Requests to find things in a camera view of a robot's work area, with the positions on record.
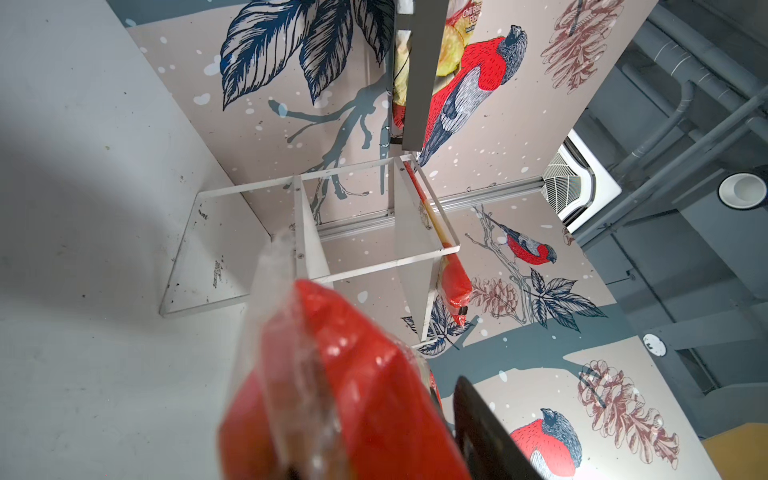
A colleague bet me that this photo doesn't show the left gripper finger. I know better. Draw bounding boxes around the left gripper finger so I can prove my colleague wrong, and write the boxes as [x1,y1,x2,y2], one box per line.
[453,376,542,480]

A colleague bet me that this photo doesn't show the red spaghetti bag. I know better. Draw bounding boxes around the red spaghetti bag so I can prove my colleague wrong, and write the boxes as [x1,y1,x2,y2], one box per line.
[217,230,469,479]
[404,163,473,327]

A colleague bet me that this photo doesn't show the white two-tier shelf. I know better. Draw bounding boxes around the white two-tier shelf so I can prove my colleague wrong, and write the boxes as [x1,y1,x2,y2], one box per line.
[159,155,461,346]

